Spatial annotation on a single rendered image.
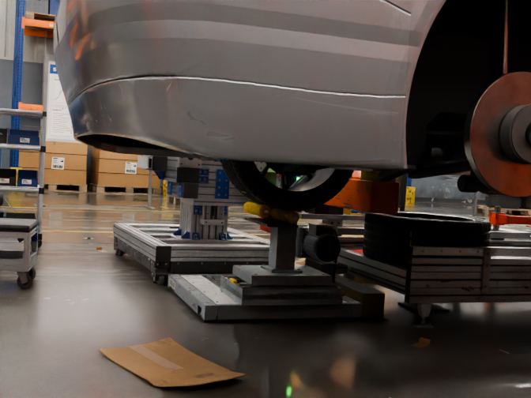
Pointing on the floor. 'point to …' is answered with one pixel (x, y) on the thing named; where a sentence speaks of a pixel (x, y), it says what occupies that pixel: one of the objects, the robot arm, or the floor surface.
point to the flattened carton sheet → (168, 364)
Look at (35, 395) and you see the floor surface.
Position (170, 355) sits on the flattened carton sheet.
